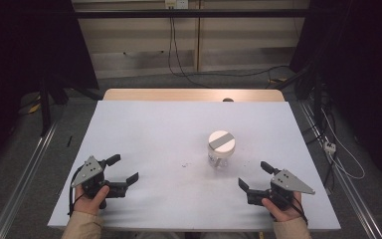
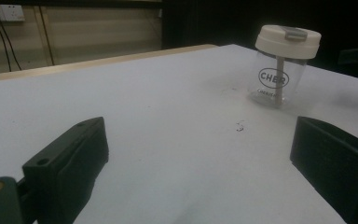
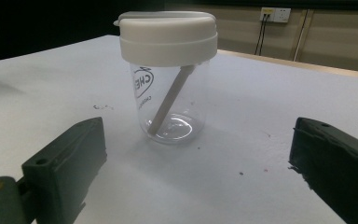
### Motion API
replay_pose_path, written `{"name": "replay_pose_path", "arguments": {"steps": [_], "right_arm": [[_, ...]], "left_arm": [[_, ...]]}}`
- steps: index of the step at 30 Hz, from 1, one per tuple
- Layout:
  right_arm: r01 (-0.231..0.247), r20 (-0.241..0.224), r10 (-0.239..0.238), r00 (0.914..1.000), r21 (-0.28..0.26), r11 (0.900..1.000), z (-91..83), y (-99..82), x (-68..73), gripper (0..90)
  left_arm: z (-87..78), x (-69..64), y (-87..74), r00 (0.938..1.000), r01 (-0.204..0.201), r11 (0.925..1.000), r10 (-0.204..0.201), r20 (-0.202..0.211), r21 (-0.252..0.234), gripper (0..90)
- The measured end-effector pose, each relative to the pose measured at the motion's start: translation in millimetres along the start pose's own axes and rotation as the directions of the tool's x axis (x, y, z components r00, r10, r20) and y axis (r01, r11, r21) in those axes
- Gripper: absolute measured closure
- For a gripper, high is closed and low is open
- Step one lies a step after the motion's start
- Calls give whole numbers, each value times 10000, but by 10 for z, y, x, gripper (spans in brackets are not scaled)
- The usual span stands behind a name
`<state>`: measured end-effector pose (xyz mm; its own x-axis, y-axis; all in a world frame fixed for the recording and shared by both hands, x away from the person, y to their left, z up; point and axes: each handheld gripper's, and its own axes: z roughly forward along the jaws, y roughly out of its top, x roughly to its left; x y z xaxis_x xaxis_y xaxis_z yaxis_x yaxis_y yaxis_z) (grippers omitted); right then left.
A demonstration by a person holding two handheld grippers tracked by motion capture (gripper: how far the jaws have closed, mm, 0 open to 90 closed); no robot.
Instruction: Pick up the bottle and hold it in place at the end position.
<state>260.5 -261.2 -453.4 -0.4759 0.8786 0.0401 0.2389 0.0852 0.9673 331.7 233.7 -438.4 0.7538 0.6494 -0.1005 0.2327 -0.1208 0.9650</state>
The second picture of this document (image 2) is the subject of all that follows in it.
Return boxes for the clear cup with cream lid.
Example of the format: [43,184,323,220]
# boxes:
[247,24,323,110]

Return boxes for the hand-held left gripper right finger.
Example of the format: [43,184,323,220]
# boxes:
[290,116,358,224]

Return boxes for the beige straw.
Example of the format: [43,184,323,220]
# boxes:
[274,55,286,107]

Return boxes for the black power cable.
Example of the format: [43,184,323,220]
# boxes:
[0,12,23,72]
[0,11,13,73]

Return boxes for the white wall socket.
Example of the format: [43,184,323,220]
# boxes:
[0,4,26,22]

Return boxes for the white table cover sheet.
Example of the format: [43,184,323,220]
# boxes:
[0,44,358,224]

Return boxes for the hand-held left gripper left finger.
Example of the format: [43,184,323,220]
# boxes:
[21,117,110,224]

